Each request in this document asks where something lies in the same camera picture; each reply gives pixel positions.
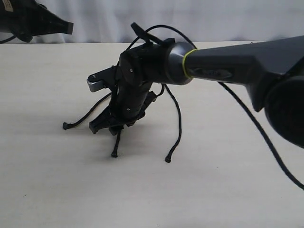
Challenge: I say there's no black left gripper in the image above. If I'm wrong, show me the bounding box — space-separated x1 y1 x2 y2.
0 0 73 43

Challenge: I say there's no white backdrop curtain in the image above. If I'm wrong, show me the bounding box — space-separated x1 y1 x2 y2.
33 0 304 43

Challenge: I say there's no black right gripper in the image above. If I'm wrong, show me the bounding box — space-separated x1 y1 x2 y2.
89 43 168 136

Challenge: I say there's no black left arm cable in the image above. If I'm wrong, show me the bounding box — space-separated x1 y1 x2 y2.
0 33 19 44

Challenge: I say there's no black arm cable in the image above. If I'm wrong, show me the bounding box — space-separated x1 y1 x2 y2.
123 21 304 190
0 33 19 44

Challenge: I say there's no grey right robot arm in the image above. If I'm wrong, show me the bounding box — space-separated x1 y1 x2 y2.
87 36 304 147

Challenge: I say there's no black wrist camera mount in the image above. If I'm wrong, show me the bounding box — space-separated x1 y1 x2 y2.
87 66 118 93

